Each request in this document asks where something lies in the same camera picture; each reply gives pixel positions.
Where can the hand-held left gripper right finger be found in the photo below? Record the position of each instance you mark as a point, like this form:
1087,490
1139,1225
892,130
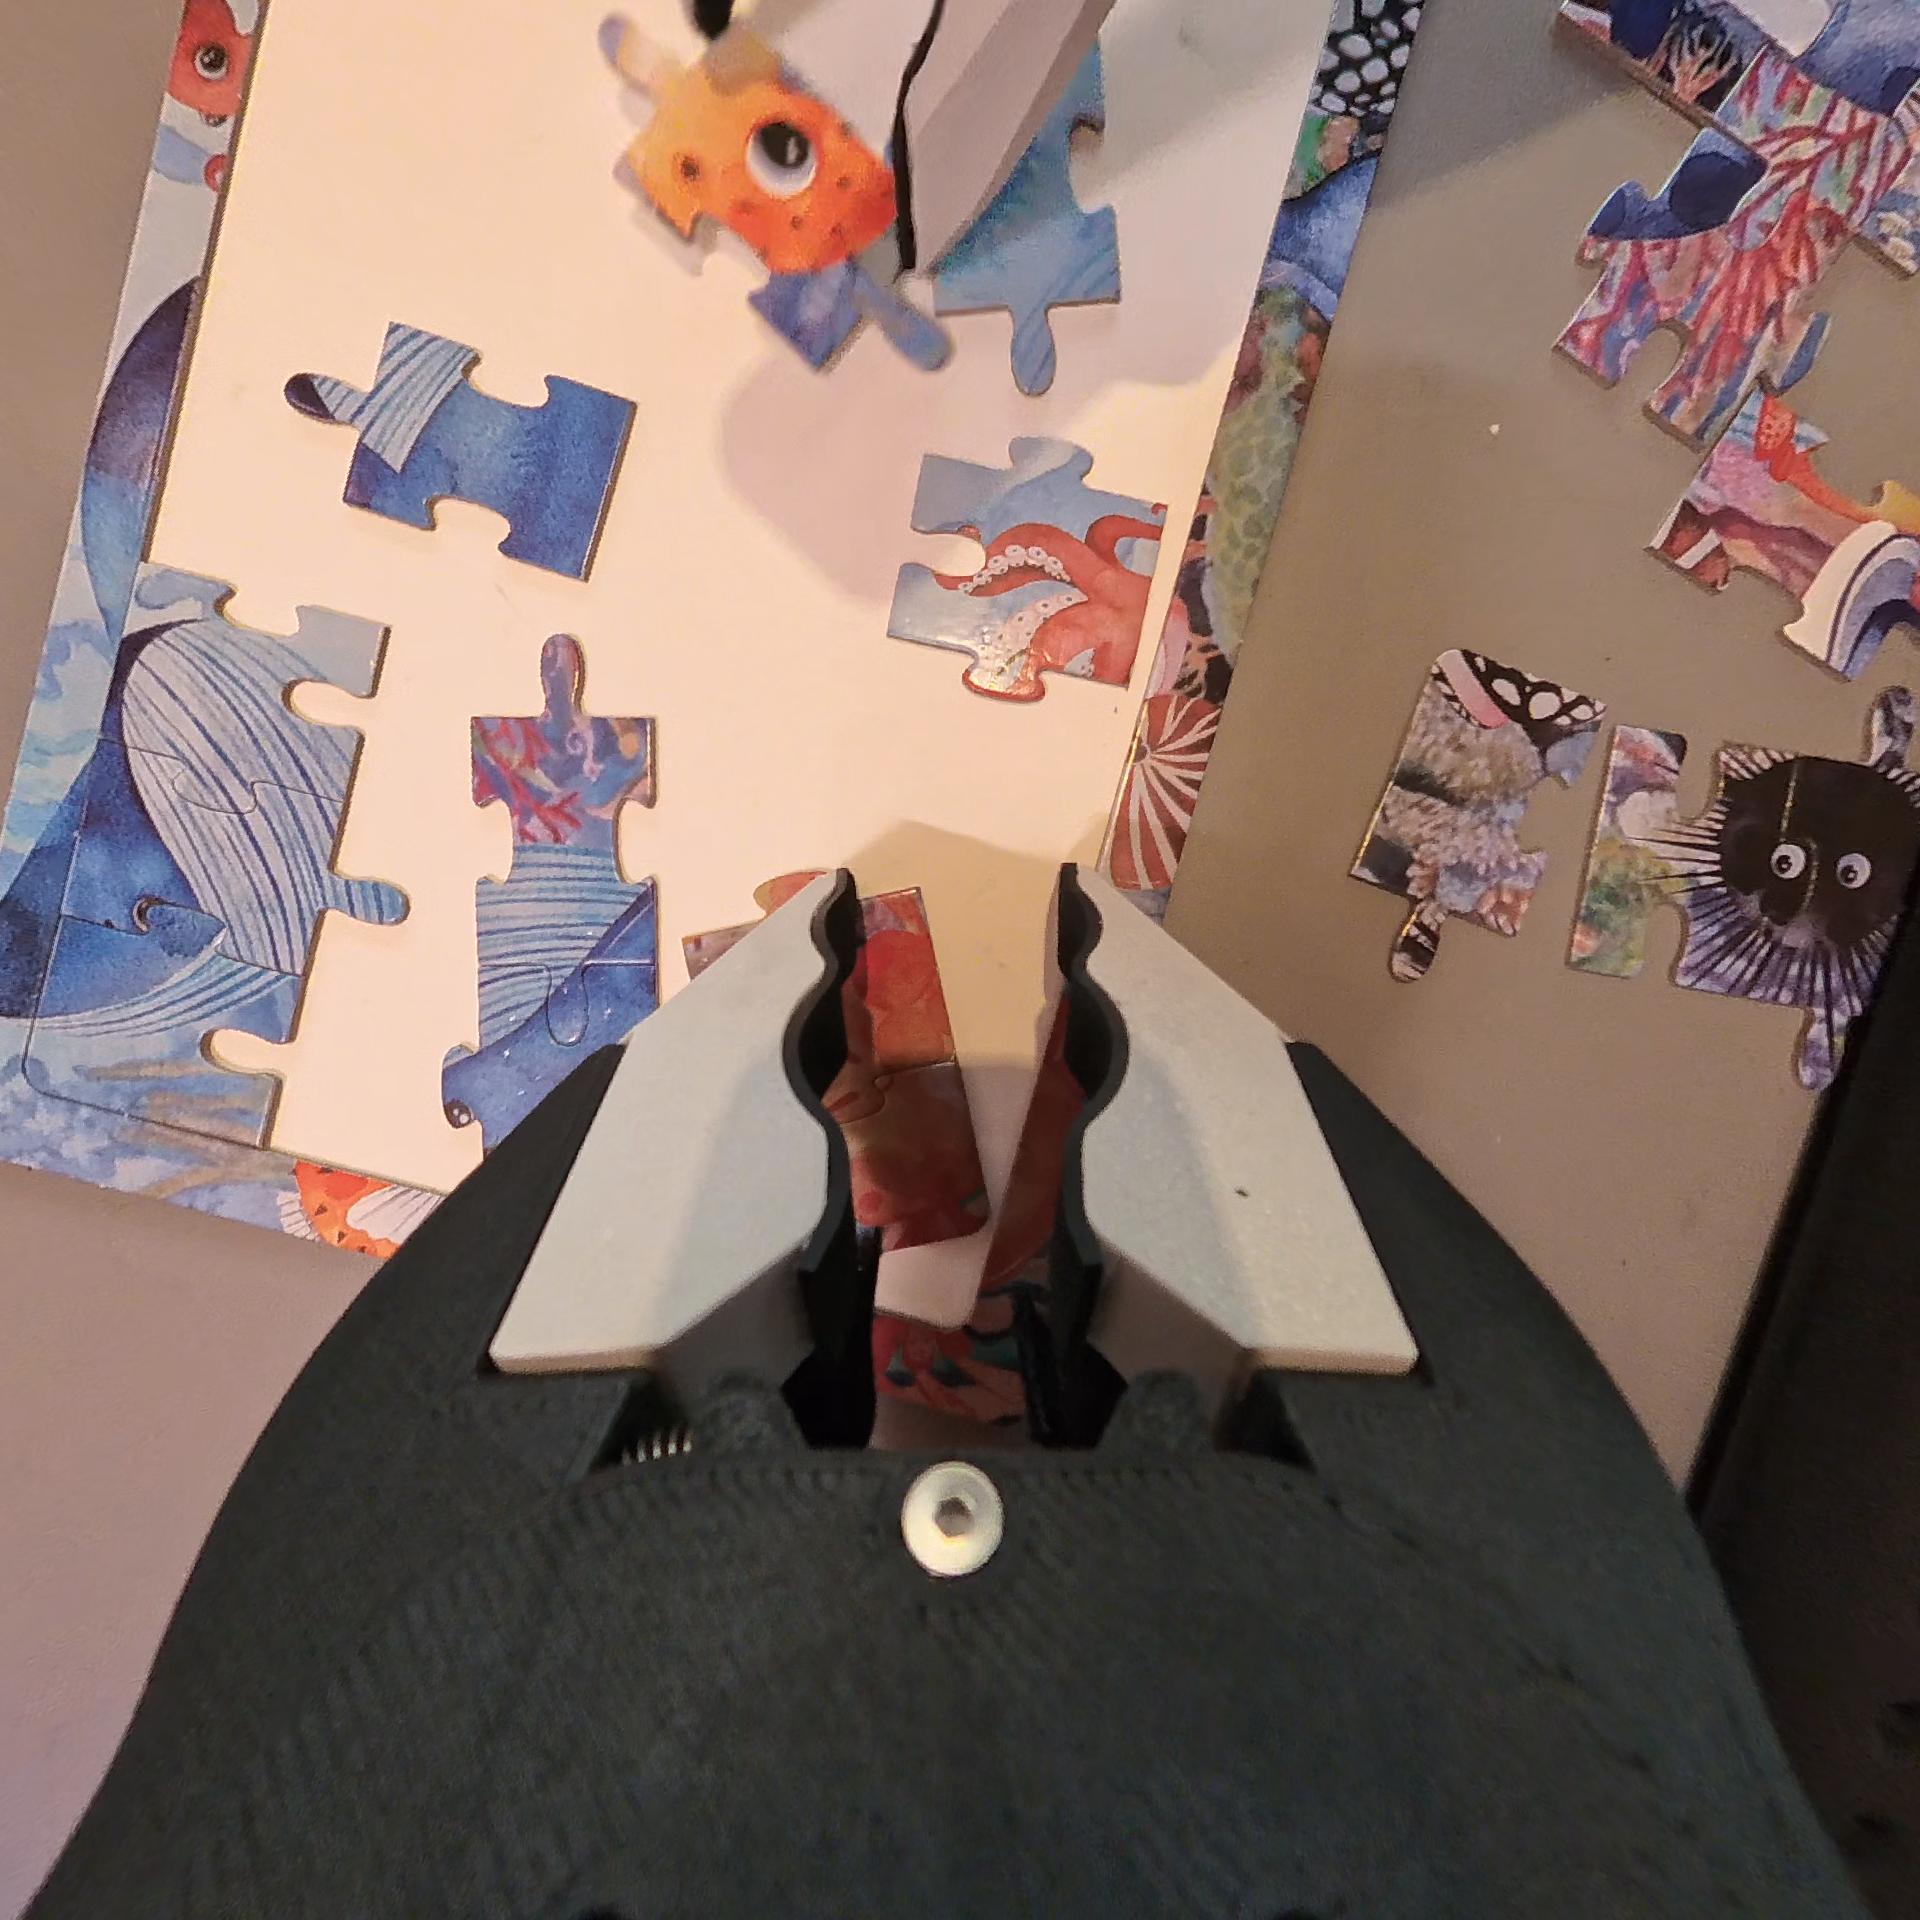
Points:
1242,1197

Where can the joined coral reef puzzle pieces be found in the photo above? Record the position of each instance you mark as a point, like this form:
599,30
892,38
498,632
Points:
1743,225

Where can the green grey urchin-spine puzzle piece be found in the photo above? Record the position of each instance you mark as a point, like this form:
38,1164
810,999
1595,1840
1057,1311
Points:
1628,856

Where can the black urchin eye puzzle piece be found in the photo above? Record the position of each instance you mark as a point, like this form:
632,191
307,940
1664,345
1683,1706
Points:
1801,873

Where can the joined orange crab puzzle pieces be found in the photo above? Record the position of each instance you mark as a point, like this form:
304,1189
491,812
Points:
913,1116

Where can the dark perforated panel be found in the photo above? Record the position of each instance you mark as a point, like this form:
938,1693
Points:
1829,1424

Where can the light blue splash puzzle piece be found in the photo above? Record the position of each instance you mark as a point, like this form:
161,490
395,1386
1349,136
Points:
1050,256

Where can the orange pufferfish puzzle piece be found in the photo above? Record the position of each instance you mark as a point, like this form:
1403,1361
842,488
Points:
733,163

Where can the joined blue whale puzzle pieces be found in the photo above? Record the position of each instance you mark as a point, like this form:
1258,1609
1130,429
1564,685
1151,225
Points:
189,793

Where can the red octopus puzzle piece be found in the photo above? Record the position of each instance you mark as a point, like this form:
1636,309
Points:
1050,584

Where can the blue white-striped puzzle piece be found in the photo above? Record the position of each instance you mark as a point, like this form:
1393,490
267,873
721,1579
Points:
491,463

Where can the ocean jigsaw puzzle frame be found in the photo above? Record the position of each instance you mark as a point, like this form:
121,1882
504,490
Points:
445,225

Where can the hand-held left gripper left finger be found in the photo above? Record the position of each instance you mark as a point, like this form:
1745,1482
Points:
672,1197

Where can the black white spotted puzzle piece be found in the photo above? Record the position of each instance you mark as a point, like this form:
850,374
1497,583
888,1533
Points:
1470,793

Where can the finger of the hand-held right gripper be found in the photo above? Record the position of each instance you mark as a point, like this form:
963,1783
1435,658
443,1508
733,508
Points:
1001,88
857,54

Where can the dark blue whale face piece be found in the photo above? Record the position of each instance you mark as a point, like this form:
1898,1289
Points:
559,1031

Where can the red coral white wave piece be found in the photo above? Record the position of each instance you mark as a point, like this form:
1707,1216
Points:
1771,526

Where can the blue striped coral puzzle piece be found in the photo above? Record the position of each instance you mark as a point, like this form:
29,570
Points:
562,812

